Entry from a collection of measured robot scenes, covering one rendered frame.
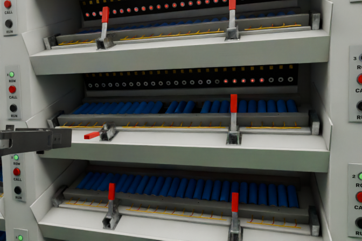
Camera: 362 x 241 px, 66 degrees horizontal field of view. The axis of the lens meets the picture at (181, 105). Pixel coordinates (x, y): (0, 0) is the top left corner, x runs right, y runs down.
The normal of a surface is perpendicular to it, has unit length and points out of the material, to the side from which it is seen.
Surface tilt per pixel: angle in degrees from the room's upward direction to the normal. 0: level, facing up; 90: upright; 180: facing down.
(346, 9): 90
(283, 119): 113
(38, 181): 90
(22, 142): 91
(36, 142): 91
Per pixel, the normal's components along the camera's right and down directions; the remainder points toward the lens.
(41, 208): 0.96, 0.00
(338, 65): -0.28, 0.06
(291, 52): -0.25, 0.43
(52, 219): -0.13, -0.90
